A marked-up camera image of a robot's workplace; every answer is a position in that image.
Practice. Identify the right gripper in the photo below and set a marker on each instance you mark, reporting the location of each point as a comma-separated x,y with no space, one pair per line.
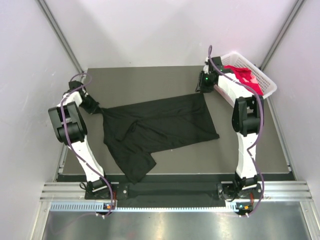
200,87

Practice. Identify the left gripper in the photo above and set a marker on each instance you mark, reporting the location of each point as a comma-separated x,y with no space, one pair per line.
95,109

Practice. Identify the black t shirt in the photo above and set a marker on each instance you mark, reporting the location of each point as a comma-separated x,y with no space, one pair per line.
132,133

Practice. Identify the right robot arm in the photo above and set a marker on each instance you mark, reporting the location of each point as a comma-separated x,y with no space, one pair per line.
247,119

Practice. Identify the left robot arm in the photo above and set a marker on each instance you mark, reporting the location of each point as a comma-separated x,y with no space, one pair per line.
70,129

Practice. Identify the red t shirt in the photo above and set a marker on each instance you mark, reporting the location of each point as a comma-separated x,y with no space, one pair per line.
245,76

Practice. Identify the white plastic basket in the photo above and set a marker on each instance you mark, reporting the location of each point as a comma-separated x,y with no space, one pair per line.
231,91

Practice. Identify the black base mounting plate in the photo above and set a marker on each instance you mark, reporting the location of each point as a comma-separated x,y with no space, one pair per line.
180,194

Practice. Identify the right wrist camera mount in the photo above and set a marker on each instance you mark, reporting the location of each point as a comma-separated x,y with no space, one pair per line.
207,68

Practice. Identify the right aluminium frame post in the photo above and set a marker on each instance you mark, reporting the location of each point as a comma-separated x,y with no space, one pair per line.
298,4

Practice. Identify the aluminium frame post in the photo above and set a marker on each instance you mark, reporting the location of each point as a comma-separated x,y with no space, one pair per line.
298,4
59,34

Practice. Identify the slotted cable duct rail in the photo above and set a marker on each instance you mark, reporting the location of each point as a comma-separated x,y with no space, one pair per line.
105,207

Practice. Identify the left aluminium frame post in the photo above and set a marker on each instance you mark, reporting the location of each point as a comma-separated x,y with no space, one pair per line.
59,34

